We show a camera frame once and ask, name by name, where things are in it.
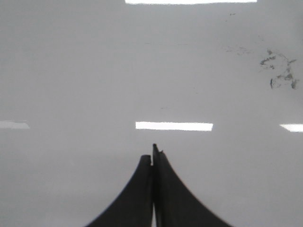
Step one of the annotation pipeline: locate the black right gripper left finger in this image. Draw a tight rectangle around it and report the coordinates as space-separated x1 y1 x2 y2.
87 155 153 227

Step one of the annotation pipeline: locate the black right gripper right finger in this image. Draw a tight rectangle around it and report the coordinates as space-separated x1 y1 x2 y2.
152 144 230 227

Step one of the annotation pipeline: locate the white whiteboard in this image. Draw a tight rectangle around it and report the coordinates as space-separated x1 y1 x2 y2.
0 0 303 227

